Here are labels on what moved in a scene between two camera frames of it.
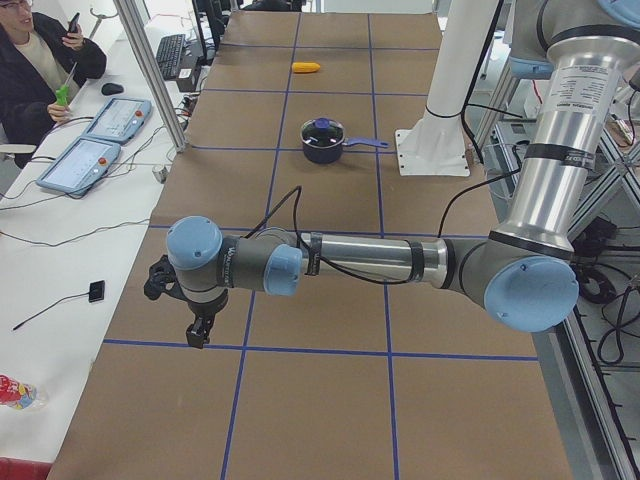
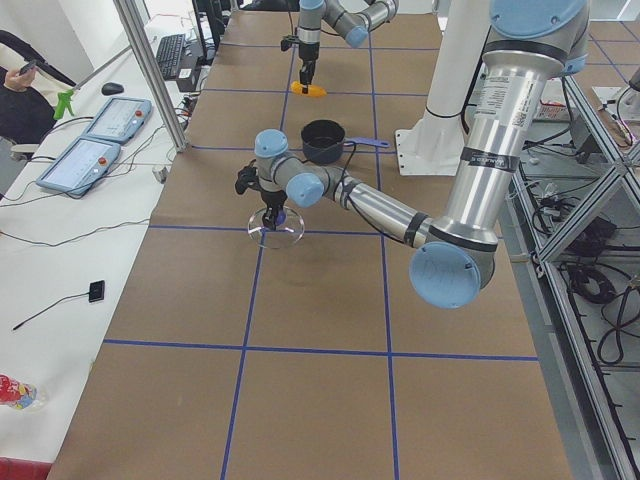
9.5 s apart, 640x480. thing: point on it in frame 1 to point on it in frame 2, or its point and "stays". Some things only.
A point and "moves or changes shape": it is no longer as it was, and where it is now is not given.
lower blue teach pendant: (80, 166) stays
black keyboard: (169, 55) stays
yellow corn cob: (305, 67) moves or changes shape
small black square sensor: (96, 291) stays
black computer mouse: (111, 89) stays
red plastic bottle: (16, 394) stays
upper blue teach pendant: (120, 119) stays
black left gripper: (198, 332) to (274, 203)
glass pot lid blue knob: (322, 123) to (289, 229)
